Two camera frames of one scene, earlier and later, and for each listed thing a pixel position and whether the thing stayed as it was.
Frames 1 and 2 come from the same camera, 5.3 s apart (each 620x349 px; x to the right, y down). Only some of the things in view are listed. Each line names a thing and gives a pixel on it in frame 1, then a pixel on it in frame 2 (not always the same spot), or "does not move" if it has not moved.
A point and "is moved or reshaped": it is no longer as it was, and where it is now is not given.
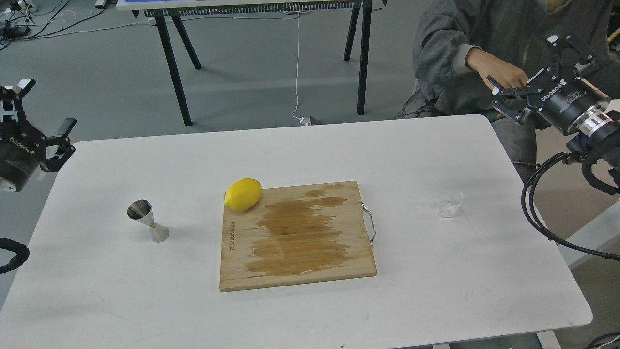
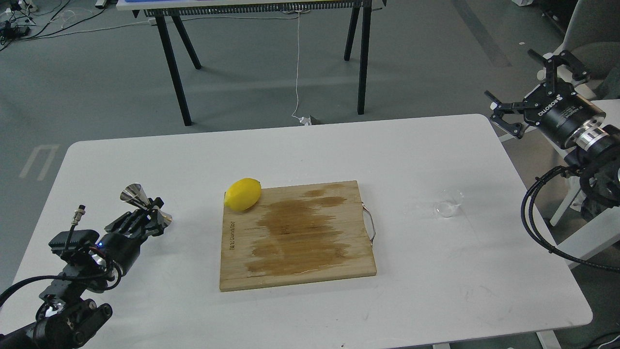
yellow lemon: [243, 194] does not move
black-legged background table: [163, 9] does not move
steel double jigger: [141, 210] is moved or reshaped
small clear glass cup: [449, 201] does not move
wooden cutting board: [296, 234] does not move
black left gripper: [21, 151] -> [124, 251]
